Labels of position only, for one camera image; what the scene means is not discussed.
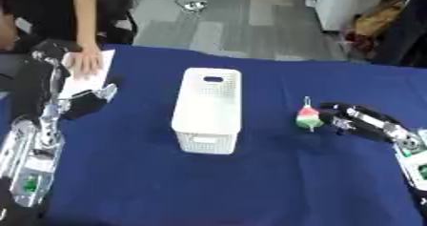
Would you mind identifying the pile of bags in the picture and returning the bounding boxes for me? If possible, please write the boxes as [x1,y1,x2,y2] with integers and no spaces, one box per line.
[341,0,427,68]

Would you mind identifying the person's hand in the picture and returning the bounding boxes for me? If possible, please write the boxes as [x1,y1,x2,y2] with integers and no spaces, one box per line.
[68,44,106,78]

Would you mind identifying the watermelon slice toy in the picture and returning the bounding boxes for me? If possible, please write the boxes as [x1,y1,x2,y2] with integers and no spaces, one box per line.
[294,96,326,133]

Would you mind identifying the white perforated plastic basket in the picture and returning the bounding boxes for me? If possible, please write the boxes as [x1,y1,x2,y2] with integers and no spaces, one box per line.
[170,67,244,155]

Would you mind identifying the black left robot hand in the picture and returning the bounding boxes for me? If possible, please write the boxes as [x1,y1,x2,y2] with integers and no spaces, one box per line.
[11,39,120,125]

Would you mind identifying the white paper sheet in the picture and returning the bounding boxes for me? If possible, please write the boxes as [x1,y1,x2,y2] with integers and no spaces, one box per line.
[56,49,117,100]

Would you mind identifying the white cabinet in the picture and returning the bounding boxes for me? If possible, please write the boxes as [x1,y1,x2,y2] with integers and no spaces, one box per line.
[310,0,369,32]

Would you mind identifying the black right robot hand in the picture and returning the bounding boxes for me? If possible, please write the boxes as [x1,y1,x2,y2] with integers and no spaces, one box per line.
[316,101,414,144]

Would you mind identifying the person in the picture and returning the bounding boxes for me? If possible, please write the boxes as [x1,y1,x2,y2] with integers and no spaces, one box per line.
[0,0,140,78]

